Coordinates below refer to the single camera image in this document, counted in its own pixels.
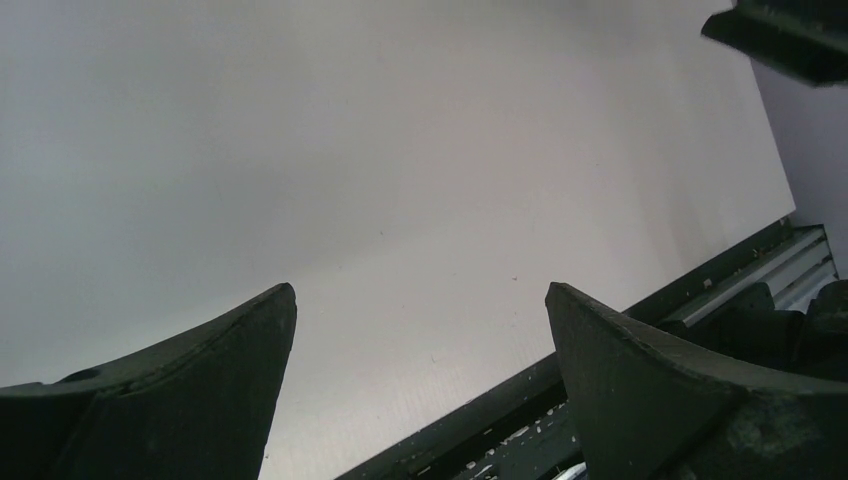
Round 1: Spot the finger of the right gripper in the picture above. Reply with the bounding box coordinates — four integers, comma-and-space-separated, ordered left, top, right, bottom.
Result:
701, 0, 847, 87

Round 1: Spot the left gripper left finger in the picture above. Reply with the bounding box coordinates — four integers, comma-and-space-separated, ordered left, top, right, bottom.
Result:
1, 283, 297, 479

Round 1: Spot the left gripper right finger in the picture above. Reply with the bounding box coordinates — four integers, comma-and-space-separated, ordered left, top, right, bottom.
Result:
546, 283, 847, 479

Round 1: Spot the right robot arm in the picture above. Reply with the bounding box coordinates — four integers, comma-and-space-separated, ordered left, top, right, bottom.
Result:
657, 1, 847, 381

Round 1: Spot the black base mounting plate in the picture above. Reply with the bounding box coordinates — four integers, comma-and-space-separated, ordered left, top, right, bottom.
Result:
343, 219, 798, 479

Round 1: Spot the aluminium front rail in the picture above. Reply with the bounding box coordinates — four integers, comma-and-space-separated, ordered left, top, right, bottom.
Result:
659, 225, 839, 327

